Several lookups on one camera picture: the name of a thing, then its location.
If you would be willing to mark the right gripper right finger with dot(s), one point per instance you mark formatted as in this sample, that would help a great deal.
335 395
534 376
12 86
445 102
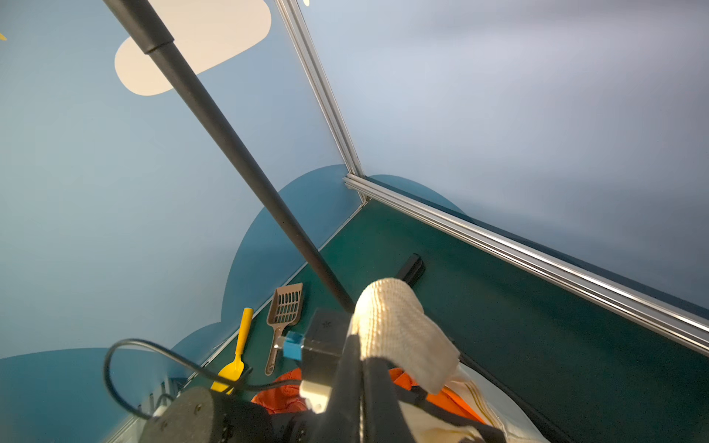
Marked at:
383 418

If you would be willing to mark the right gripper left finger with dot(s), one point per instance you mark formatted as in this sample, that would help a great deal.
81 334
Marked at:
341 420

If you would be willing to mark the white canvas bag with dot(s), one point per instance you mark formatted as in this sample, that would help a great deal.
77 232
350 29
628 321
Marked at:
442 399

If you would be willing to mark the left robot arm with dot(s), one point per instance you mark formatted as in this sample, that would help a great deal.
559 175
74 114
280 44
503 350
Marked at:
205 416

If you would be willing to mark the yellow plastic scoop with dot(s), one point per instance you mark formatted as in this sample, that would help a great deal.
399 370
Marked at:
235 369

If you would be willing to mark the black clothes rack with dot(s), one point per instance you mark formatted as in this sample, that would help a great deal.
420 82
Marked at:
276 235

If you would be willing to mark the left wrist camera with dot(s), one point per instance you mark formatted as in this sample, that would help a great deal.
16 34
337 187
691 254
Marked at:
318 351

